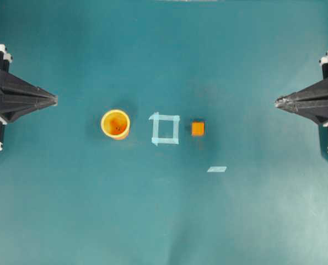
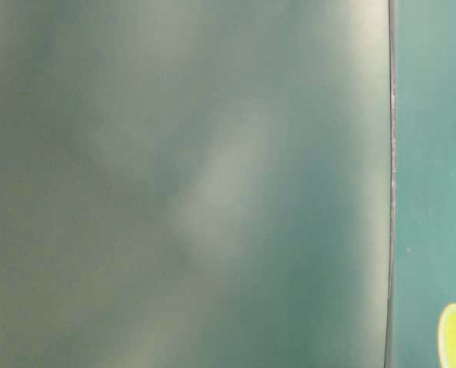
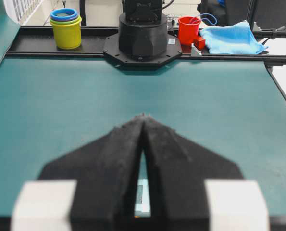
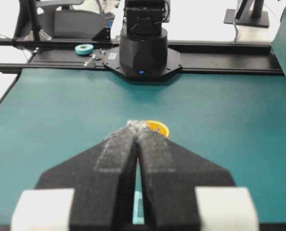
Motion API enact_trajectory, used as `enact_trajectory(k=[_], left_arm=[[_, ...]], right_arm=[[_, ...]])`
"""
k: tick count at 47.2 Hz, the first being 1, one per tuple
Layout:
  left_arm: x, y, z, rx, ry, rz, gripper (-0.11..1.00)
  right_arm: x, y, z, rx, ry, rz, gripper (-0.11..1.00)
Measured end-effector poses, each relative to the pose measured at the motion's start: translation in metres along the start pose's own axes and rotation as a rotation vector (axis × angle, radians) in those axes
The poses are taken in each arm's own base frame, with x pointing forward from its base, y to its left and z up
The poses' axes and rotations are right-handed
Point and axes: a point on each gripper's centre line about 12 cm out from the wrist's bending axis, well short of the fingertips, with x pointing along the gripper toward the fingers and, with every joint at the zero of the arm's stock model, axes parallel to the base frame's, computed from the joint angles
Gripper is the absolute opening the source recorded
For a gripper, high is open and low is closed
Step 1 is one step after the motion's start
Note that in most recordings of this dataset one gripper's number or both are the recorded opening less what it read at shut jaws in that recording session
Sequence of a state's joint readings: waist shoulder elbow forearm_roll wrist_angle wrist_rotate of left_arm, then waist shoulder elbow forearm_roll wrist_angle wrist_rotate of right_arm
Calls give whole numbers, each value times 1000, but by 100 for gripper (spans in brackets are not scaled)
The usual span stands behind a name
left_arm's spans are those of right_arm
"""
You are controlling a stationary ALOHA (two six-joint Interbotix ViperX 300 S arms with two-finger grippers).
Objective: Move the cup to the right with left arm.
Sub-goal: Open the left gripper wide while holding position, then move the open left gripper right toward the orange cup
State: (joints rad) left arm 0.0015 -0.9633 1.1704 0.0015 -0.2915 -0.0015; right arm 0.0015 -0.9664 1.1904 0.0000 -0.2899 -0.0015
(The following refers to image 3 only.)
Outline light blue cloth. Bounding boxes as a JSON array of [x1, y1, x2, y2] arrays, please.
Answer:
[[200, 21, 268, 54]]

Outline black aluminium frame rail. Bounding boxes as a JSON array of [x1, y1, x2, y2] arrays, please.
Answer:
[[6, 26, 286, 67]]

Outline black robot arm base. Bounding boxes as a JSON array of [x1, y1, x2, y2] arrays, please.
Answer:
[[103, 0, 182, 67]]

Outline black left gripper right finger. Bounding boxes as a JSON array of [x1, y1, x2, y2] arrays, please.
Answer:
[[142, 115, 270, 231]]

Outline small red block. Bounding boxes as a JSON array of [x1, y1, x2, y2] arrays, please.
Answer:
[[193, 36, 206, 50]]

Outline stacked yellow and blue cups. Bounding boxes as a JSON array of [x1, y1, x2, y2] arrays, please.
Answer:
[[50, 8, 82, 50]]

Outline silver corner bracket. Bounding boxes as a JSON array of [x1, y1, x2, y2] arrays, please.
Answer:
[[191, 43, 202, 57]]

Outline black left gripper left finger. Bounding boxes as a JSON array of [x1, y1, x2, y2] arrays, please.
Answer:
[[11, 116, 143, 231]]

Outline blue cable loop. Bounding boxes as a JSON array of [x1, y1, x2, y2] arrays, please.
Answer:
[[190, 13, 217, 26]]

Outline red plastic cup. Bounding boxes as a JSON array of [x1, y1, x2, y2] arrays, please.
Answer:
[[178, 16, 201, 46]]

